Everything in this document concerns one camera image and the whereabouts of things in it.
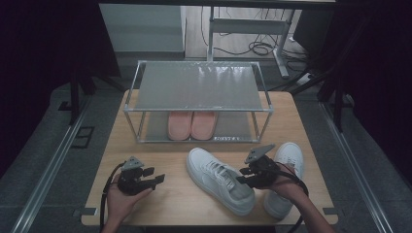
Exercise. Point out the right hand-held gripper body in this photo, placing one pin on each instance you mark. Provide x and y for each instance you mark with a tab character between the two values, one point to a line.
267	174

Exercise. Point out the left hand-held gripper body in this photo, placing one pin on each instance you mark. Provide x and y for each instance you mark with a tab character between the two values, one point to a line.
131	183

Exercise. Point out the white sneaker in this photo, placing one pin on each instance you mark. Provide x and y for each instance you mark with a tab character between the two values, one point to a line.
290	155
210	174

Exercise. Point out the pink slipper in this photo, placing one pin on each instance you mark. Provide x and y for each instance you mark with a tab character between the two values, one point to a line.
179	126
204	126

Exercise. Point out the metal shoe rack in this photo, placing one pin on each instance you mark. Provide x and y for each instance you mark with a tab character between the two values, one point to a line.
197	85

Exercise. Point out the person's left hand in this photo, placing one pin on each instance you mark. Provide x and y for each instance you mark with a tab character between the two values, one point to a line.
120	207

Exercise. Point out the person's right hand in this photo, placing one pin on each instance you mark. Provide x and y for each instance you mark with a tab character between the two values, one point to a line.
291	187

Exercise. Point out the black metal stand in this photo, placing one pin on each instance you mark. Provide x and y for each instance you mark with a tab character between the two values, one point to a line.
338	110
74	97

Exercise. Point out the white power strip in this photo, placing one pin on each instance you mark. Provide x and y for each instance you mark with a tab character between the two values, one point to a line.
305	78

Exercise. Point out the white cabinet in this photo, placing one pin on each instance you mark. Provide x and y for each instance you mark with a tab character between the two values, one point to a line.
142	29

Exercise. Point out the dark box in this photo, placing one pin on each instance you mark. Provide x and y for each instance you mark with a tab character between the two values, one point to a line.
309	32

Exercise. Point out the dark curtain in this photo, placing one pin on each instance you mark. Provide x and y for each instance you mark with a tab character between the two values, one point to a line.
382	64
39	48

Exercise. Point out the grey table bracket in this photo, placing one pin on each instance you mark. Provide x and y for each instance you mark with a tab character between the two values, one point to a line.
88	211
331	211

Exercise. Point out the grey floor rail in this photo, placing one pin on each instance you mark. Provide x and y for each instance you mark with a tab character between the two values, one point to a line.
359	174
48	171

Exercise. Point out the white desk frame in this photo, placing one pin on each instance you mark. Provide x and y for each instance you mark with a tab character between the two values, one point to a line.
249	26

